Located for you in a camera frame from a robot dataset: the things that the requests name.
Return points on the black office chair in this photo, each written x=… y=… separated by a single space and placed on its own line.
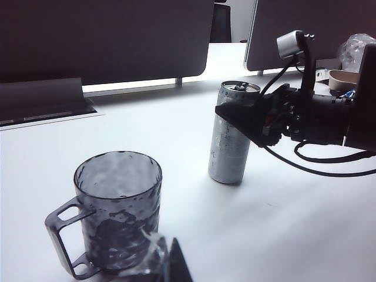
x=221 y=20

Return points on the dark textured glass mug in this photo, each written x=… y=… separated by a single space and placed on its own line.
x=97 y=223

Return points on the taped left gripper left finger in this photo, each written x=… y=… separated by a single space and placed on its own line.
x=155 y=258

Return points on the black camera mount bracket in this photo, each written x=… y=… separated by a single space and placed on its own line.
x=308 y=70

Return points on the silver slim metal can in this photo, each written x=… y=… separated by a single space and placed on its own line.
x=226 y=164

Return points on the dark grey desk divider panel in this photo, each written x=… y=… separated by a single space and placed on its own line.
x=308 y=23
x=102 y=38

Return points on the crumpled clear plastic bag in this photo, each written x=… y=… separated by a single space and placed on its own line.
x=352 y=50

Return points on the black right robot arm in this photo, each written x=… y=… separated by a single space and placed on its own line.
x=326 y=117

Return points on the brown tape roll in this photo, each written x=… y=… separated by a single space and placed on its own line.
x=343 y=79

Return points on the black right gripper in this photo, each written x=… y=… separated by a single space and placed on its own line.
x=282 y=114

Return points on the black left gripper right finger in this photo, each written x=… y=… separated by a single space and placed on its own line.
x=179 y=264

